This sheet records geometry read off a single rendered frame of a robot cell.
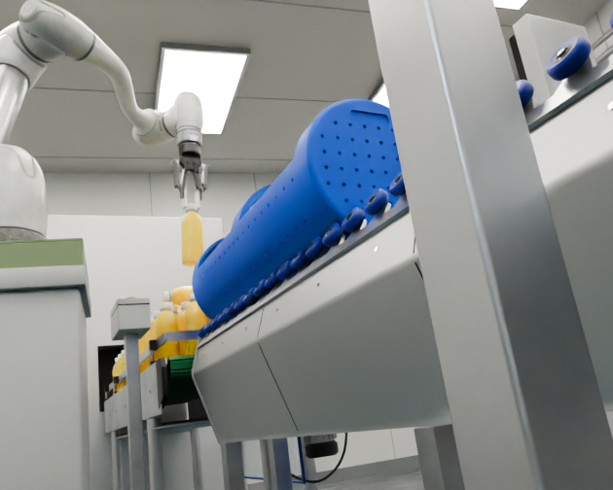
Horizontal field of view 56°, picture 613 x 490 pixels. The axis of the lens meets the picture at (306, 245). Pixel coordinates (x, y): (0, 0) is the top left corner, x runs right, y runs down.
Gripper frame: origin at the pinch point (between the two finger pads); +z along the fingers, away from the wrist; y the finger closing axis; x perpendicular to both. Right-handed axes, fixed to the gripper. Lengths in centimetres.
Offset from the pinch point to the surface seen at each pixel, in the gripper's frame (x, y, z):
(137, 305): 4.9, -16.9, 36.4
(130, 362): 13, -17, 53
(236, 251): -56, -9, 36
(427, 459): -112, -8, 84
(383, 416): -100, -5, 77
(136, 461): 13, -15, 83
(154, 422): 29, -5, 71
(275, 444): -18, 17, 82
